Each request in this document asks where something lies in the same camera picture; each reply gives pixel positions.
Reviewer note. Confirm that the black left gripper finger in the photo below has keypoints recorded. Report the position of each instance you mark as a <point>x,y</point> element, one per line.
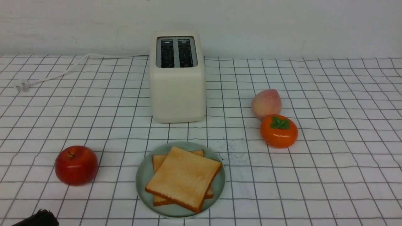
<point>41,218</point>

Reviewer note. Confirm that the toast slice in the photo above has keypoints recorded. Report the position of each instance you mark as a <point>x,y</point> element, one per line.
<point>184,178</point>
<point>157,160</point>

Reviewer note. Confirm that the red apple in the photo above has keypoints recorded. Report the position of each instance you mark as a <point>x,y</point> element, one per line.
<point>76,165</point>

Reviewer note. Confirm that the light green round plate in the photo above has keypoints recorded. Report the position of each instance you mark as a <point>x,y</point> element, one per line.
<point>145,172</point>

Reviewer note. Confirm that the cream white two-slot toaster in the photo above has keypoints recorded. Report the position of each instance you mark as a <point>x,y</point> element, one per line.
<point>177,77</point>

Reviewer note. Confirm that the orange persimmon with green leaf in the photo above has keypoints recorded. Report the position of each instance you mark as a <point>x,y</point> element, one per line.
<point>278,131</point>

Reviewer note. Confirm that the pale pink peach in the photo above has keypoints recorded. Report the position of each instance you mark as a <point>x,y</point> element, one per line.
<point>265,103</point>

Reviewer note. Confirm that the white grid tablecloth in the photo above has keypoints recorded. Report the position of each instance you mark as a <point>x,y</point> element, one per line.
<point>343,170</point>

